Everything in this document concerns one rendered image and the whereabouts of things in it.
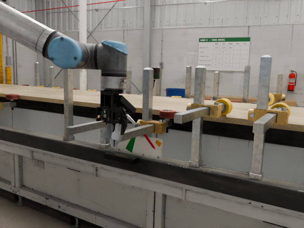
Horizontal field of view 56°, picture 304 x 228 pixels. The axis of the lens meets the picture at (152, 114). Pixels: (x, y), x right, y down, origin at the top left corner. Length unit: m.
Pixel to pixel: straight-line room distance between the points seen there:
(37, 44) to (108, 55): 0.23
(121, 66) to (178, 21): 7.95
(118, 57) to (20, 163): 1.65
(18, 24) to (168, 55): 8.05
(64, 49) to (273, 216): 0.96
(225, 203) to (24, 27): 0.99
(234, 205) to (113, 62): 0.75
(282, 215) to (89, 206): 1.26
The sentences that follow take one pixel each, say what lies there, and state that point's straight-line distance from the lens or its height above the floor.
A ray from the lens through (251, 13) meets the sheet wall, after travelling 8.50.
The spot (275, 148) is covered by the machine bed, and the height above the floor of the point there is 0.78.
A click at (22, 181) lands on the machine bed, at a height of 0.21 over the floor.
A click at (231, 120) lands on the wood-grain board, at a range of 1.35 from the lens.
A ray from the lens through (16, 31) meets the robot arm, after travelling 0.96.
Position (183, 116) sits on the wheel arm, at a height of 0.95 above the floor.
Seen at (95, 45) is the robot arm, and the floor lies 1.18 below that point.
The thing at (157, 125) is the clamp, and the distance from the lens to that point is 1.28.
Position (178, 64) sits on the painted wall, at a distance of 8.77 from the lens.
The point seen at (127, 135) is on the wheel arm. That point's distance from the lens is 1.12.
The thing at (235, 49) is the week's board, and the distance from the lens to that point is 8.39.
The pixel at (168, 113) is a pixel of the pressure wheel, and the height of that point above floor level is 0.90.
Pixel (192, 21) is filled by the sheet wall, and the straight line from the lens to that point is 8.81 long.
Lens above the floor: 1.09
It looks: 8 degrees down
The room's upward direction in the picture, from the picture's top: 2 degrees clockwise
